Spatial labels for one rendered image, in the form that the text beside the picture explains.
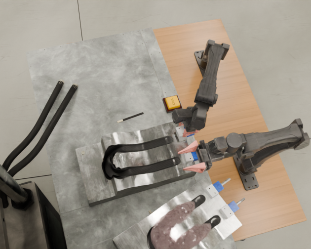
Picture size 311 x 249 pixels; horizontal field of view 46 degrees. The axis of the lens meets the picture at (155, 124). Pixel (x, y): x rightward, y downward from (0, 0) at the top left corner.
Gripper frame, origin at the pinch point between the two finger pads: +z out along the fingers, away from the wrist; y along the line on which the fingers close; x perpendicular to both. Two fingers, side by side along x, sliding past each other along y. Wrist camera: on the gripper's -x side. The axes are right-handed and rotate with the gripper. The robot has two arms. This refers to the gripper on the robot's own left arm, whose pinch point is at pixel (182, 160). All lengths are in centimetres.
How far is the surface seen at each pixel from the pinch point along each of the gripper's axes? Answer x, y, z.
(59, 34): 119, -160, 38
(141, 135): 31.1, -25.5, 7.8
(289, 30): 124, -126, -155
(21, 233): 39, 3, 68
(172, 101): 36, -42, -12
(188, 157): 28.1, -8.9, -9.4
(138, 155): 29.8, -15.7, 11.5
